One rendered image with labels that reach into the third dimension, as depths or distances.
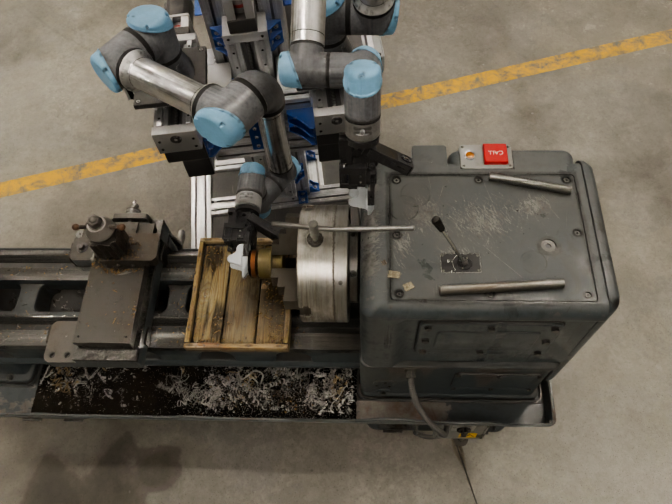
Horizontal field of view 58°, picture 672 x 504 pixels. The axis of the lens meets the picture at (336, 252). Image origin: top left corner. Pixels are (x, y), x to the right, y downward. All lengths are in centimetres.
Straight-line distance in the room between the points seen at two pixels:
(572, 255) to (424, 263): 34
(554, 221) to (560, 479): 135
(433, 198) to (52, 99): 277
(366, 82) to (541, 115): 232
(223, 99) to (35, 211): 204
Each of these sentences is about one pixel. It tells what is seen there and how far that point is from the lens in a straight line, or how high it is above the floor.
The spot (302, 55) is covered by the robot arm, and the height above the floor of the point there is 161.
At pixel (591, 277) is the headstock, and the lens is 150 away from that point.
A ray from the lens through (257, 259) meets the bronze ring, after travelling 162.
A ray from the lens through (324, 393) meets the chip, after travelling 203.
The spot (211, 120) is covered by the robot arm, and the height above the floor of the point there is 142.
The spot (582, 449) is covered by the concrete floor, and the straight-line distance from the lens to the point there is 270.
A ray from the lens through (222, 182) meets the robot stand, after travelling 291.
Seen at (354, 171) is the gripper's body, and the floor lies 146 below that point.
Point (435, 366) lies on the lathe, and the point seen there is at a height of 86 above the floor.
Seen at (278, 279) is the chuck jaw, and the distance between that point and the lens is 158.
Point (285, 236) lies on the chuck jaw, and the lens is 159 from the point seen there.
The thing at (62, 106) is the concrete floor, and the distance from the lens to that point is 382.
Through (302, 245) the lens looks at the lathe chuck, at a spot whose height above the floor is 123.
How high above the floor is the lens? 252
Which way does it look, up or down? 61 degrees down
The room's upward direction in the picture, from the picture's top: 5 degrees counter-clockwise
